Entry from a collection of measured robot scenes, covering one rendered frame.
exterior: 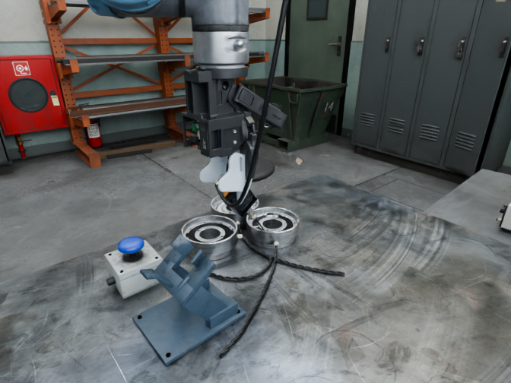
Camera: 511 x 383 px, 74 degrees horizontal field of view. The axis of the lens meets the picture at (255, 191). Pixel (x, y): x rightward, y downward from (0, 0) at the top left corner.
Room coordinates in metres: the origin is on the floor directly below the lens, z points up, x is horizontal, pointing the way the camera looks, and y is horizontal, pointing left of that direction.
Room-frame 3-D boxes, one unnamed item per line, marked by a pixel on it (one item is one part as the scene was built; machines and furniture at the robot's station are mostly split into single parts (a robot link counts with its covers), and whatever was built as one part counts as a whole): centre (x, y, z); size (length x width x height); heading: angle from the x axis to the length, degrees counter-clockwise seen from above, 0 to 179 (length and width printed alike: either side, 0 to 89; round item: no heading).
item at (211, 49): (0.50, 0.04, 1.15); 0.08 x 0.08 x 0.05
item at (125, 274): (0.46, 0.20, 0.82); 0.08 x 0.07 x 0.05; 128
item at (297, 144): (4.05, -0.41, 0.35); 1.04 x 0.74 x 0.70; 38
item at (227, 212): (0.66, 0.04, 0.82); 0.10 x 0.10 x 0.04
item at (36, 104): (3.56, 2.11, 0.50); 0.91 x 0.24 x 1.00; 128
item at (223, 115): (0.50, 0.05, 1.07); 0.09 x 0.08 x 0.12; 131
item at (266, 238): (0.59, -0.03, 0.82); 0.10 x 0.10 x 0.04
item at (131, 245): (0.46, 0.20, 0.85); 0.04 x 0.04 x 0.05
